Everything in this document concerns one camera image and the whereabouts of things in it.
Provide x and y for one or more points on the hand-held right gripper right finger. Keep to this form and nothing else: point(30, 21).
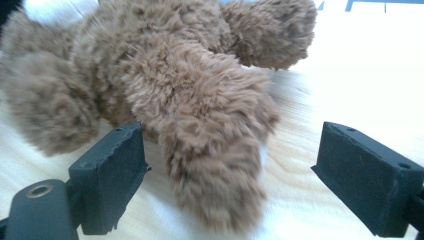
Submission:
point(366, 180)

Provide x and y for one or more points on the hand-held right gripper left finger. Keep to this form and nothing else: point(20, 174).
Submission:
point(110, 176)

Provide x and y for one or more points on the brown plush teddy bear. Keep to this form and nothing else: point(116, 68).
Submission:
point(186, 100)

